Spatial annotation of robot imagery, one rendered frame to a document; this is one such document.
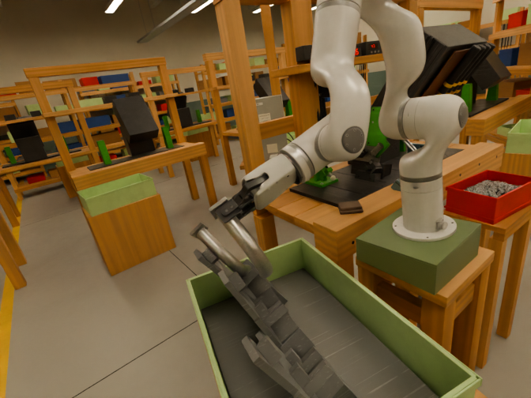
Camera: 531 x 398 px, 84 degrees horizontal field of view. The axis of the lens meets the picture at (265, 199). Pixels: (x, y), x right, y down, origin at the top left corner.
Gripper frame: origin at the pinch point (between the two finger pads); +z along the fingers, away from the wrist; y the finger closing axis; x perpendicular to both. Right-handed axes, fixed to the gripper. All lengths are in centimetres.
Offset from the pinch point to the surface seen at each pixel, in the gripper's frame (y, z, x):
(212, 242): -16.5, 6.6, -2.6
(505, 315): -117, -88, 99
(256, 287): -37.8, 5.2, 11.2
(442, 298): -35, -34, 47
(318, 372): -2.1, 4.9, 31.5
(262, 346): 7.7, 8.7, 21.8
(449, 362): -8.2, -15.0, 46.8
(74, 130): -491, 119, -541
